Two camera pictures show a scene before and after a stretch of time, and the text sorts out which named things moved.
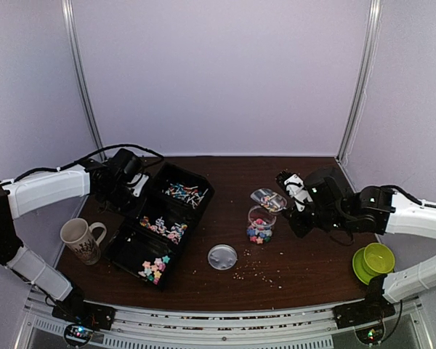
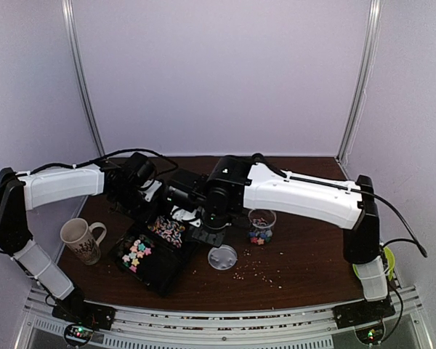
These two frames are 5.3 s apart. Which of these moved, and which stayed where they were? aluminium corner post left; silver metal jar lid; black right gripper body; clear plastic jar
Moved: black right gripper body
Stayed: clear plastic jar; silver metal jar lid; aluminium corner post left
